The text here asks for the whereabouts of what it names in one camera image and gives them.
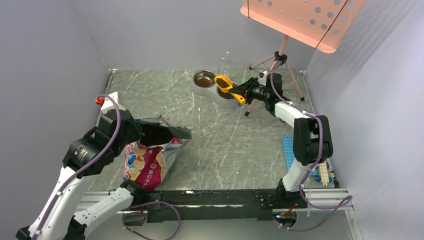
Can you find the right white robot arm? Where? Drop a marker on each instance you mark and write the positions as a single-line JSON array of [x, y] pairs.
[[312, 140]]

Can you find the pink music stand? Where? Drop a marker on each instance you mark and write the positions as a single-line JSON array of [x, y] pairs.
[[320, 24]]

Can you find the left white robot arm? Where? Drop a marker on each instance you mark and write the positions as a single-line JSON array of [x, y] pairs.
[[82, 165]]

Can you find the white toy brick car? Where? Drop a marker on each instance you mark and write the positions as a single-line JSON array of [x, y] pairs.
[[323, 174]]

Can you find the brown pet food kibble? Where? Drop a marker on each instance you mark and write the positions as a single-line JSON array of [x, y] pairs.
[[204, 82]]

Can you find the yellow plastic scoop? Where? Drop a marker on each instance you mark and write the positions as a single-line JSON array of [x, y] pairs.
[[225, 85]]

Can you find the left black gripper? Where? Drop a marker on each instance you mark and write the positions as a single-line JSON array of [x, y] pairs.
[[137, 131]]

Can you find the blue building base plate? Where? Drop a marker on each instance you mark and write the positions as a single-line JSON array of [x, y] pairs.
[[288, 143]]

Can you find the grey double pet bowl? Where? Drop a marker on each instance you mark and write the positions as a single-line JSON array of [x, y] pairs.
[[212, 92]]

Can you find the colourful pet food bag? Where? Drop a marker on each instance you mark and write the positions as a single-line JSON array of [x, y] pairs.
[[148, 160]]

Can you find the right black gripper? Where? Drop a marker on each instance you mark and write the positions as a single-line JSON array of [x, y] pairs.
[[248, 86]]

